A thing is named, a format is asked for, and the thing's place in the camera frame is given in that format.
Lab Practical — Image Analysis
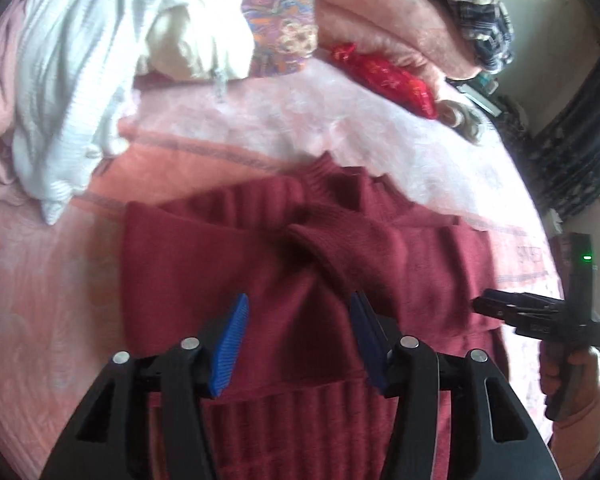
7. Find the person's right hand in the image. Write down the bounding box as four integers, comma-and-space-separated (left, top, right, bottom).
539, 344, 600, 423

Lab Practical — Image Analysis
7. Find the dark plaid cloth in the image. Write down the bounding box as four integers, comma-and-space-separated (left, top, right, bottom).
380, 0, 515, 72

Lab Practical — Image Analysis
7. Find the red patterned pouch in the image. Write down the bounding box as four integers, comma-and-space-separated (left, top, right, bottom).
328, 42, 439, 120

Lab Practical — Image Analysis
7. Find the pink printed blanket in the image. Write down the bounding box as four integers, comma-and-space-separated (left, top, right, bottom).
0, 10, 567, 480

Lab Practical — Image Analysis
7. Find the maroon knit sweater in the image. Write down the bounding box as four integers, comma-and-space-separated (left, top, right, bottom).
121, 152, 512, 480

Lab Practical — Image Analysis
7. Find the dark curtain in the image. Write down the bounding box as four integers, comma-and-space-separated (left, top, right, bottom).
500, 45, 600, 222

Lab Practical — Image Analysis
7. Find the white ribbed garment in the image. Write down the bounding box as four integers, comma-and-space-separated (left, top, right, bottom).
12, 0, 272, 226

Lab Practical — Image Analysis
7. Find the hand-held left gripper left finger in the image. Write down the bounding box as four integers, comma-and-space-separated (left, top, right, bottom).
40, 292, 251, 480

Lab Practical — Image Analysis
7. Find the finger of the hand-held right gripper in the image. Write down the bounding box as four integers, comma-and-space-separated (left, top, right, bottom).
484, 288, 567, 313
472, 297, 537, 322

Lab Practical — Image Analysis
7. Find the person's right forearm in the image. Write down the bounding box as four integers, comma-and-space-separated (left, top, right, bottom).
549, 400, 600, 480

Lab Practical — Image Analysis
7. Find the cream garment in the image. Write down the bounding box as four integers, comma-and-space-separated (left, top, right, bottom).
144, 4, 217, 81

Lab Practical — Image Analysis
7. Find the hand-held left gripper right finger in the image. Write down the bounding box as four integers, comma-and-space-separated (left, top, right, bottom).
349, 290, 561, 480

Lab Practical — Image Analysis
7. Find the grey furry cloth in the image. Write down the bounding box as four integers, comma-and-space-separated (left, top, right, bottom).
437, 97, 487, 147

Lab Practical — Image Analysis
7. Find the paisley patterned cloth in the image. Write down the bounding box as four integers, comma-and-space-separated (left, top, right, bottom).
240, 0, 322, 79

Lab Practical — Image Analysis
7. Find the folded pink fluffy blanket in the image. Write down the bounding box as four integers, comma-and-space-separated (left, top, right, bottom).
300, 0, 487, 83

